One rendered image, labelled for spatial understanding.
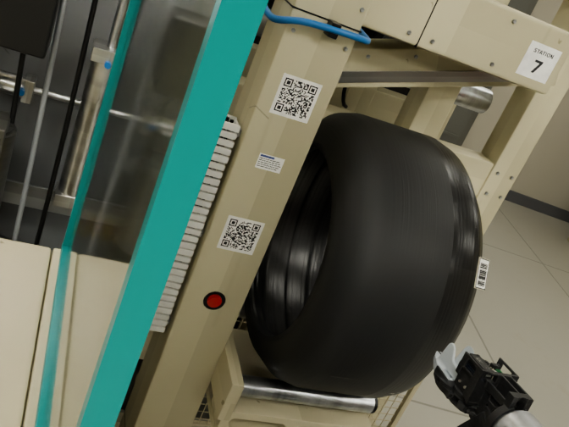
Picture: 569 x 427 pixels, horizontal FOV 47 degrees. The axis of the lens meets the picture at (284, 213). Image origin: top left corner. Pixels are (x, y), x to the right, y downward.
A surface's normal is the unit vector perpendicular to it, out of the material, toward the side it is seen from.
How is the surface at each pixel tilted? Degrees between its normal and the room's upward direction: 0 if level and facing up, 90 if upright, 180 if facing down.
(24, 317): 0
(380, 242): 57
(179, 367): 90
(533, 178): 90
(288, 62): 90
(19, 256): 0
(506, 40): 90
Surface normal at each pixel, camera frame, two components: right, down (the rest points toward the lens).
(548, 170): 0.04, 0.44
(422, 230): 0.40, -0.20
